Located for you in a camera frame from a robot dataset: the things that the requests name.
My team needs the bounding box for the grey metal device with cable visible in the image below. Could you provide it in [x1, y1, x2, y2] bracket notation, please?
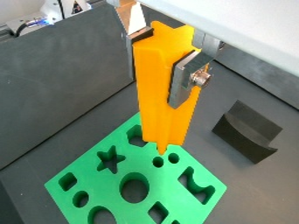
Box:
[6, 0, 92, 37]

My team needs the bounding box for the dark grey side panel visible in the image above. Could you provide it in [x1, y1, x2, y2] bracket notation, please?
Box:
[0, 3, 131, 169]

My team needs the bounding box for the green shape sorter board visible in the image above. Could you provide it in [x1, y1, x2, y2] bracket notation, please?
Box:
[46, 115, 227, 224]

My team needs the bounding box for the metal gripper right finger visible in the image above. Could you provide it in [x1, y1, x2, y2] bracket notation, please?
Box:
[167, 30, 222, 109]

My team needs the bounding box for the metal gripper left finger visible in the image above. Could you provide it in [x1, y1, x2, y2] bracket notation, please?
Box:
[126, 26, 154, 80]

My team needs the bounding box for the black curved block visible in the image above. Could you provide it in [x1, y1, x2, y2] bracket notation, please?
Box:
[212, 101, 283, 164]

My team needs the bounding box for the orange star prism block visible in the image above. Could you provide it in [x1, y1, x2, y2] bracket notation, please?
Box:
[134, 21, 202, 155]

